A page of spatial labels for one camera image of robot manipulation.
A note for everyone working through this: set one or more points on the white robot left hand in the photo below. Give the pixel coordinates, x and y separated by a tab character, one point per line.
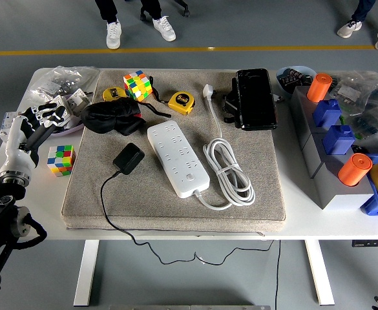
15	151

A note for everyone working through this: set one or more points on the black power adapter plug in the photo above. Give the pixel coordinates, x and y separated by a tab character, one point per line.
129	159

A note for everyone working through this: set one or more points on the white power strip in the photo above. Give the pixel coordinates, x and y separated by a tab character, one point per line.
175	158

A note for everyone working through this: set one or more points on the white circuit breaker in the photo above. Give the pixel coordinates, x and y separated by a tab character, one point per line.
4	124

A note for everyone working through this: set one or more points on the multicoloured puzzle cube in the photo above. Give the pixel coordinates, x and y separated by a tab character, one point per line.
137	85
61	160

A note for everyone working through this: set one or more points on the black table control panel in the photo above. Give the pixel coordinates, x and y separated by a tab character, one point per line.
369	243

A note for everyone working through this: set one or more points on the white table leg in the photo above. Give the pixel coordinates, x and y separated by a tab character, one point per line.
87	274
321	274

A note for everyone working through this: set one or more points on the clear bag of small hardware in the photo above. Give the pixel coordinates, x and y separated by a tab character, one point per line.
56	80

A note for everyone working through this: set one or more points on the blue plastic bin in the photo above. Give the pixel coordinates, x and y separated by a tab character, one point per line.
373	203

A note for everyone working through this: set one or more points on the round yellow black tape measure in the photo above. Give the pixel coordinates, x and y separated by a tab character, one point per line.
112	93

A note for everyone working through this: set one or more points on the grey block base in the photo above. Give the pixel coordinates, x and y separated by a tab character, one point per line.
334	190

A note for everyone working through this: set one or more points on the grey-brown fabric mat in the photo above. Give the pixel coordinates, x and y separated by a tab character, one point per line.
137	200

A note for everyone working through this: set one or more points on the orange plastic cylinder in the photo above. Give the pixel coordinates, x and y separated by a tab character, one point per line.
319	87
355	169

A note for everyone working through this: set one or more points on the person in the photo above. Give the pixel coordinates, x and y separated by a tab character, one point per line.
113	34
348	28

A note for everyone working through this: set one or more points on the blue plastic block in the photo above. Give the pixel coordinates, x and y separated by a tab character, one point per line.
327	113
339	140

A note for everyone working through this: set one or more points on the yellow 5m tape measure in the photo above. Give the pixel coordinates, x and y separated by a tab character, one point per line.
180	101

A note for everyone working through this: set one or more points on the clear bag of electronic parts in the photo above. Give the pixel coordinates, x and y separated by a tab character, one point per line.
369	106

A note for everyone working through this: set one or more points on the black office chair base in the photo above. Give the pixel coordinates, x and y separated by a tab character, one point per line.
182	4

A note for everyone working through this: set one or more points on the light blue bowl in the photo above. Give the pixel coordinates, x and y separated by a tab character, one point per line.
282	88

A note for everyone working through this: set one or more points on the glossy black flat device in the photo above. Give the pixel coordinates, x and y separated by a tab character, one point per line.
256	100

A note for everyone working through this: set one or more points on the dark printed packet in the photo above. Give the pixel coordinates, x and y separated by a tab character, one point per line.
293	77

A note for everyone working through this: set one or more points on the white wall socket panel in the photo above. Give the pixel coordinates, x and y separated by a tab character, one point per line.
57	100
77	100

